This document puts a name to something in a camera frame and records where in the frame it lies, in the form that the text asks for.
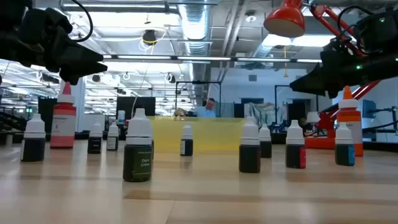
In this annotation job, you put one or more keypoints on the white square pillar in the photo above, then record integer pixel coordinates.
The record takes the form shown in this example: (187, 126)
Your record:
(80, 105)

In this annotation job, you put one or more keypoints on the white and blue canister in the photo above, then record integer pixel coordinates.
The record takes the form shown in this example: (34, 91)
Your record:
(121, 116)

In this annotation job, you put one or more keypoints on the golden round object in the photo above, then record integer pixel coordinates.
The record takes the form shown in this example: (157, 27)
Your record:
(179, 112)

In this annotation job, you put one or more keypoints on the small bottle dark green label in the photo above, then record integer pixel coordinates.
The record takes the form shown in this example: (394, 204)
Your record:
(136, 161)

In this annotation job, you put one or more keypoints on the person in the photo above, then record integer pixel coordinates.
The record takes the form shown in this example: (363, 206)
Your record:
(205, 111)

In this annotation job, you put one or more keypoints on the yellow translucent plastic bin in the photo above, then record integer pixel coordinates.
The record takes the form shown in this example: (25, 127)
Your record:
(214, 137)

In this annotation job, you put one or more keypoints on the small bottle white label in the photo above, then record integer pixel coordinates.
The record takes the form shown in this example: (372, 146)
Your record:
(112, 143)

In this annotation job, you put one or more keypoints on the silver air duct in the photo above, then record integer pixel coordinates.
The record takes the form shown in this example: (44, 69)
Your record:
(196, 25)

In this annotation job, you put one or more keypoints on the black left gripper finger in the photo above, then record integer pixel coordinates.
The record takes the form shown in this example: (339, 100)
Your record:
(81, 56)
(81, 73)

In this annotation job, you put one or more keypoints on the black partition panel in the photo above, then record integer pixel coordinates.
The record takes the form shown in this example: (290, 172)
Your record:
(45, 115)

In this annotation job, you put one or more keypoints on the small black dropper bottle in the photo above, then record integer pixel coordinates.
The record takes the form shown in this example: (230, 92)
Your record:
(249, 158)
(32, 149)
(266, 149)
(186, 147)

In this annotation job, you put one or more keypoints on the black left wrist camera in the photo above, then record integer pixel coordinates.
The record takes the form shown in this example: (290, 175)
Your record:
(46, 21)

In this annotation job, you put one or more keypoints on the small bottle pink label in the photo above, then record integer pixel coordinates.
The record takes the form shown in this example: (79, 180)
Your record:
(293, 157)

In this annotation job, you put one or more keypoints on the round ceiling detector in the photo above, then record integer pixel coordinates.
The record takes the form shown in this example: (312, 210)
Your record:
(250, 18)

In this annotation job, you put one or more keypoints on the black screen panel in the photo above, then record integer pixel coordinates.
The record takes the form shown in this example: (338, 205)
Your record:
(140, 104)

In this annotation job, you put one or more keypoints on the long light strip bar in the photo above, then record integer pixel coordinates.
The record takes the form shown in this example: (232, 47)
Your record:
(202, 58)

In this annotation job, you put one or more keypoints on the small bottle blue label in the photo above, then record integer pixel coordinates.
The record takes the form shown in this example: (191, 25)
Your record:
(343, 155)

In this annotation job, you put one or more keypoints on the grey crumpled sheet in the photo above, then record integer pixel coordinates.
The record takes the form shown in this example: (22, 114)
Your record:
(270, 112)

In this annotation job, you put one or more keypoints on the black ceiling device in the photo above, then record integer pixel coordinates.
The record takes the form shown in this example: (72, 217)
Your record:
(149, 37)

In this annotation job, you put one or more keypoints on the red desk lamp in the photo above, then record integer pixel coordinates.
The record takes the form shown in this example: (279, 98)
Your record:
(284, 21)

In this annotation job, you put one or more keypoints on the small bottle black label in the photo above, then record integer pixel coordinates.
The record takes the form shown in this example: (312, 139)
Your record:
(94, 144)

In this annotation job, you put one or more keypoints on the large red squeeze bottle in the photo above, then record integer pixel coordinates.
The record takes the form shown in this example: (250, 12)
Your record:
(63, 124)

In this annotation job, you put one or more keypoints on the large orange squeeze bottle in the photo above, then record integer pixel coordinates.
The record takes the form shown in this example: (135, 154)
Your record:
(349, 115)

